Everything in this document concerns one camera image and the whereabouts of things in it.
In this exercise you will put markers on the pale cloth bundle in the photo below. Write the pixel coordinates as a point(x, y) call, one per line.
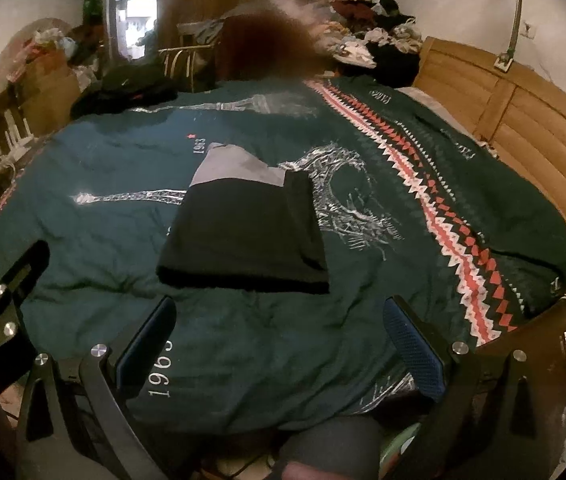
point(48, 40)

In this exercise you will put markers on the black and grey work jacket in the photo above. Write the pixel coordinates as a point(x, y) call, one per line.
point(243, 230)

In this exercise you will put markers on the dark wooden chair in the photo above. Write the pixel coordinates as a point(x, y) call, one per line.
point(5, 122)

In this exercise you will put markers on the green printed blanket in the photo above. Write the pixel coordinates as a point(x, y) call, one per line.
point(113, 240)

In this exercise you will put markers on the brown cardboard box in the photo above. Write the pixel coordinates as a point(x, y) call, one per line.
point(50, 95)

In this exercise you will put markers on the white wall socket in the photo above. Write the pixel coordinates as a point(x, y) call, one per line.
point(529, 29)

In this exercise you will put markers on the wooden bed frame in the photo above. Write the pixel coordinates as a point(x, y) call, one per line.
point(528, 125)

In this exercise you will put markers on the wooden chair with pale slats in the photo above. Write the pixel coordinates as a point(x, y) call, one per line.
point(188, 60)

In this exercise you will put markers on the metal wall pipe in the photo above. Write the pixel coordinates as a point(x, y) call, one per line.
point(517, 5)

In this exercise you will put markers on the pile of mixed clothes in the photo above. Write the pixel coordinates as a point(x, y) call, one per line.
point(378, 30)

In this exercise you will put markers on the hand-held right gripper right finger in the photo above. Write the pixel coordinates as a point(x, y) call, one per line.
point(413, 350)

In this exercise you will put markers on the green bag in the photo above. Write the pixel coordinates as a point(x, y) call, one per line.
point(94, 10)

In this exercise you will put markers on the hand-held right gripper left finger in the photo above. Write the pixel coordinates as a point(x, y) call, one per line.
point(149, 330)

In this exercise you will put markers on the black cloth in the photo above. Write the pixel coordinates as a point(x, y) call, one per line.
point(128, 90)

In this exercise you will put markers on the person's grey trouser leg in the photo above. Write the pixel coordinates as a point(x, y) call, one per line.
point(333, 442)

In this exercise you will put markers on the glass door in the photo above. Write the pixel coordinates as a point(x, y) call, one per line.
point(133, 5)

